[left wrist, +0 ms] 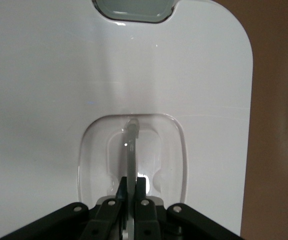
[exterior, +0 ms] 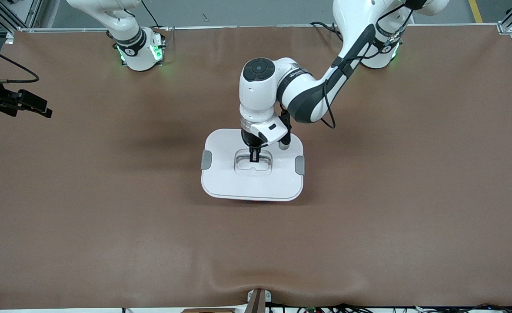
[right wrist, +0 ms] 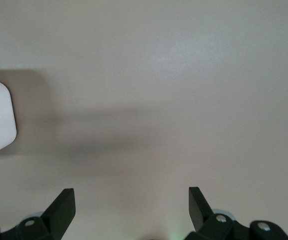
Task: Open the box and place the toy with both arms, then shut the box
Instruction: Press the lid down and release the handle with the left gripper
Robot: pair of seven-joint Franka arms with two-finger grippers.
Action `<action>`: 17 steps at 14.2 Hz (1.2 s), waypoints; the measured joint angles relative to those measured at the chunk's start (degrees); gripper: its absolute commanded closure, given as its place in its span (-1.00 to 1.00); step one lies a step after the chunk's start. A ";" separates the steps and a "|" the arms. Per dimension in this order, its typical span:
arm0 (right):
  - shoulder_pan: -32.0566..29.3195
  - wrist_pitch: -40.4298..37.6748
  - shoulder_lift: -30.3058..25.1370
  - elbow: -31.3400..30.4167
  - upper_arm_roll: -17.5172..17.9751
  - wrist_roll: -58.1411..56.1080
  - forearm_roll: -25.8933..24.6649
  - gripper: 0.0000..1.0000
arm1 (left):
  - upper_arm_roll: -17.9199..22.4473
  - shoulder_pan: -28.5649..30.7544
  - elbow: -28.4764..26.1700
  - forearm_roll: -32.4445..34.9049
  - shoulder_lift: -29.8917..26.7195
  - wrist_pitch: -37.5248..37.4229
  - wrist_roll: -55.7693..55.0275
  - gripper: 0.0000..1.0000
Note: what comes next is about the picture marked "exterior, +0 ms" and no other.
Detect white box lid grey latches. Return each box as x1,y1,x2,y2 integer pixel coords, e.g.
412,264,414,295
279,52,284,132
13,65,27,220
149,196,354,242
200,128,305,202

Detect brown table mat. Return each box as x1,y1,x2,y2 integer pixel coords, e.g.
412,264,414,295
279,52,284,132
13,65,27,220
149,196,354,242
0,25,512,310

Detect silver table edge rail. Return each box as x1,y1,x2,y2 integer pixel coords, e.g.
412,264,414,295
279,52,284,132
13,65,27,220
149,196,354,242
17,24,500,32

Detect black left arm base cable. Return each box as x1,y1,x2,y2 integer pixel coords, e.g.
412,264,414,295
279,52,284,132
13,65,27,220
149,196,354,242
310,21,348,46

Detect black arm base cable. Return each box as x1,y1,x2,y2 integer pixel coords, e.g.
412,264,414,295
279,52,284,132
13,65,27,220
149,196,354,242
141,0,166,31
310,21,348,46

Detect metal clamp bracket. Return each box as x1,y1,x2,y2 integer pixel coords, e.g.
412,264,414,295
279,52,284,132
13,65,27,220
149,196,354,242
245,289,273,313

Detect black right arm base cable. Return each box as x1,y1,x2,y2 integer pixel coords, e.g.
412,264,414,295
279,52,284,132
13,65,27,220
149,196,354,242
141,0,166,31

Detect black cable bundle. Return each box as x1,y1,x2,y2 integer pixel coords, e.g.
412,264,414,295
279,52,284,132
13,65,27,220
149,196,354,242
267,303,512,313

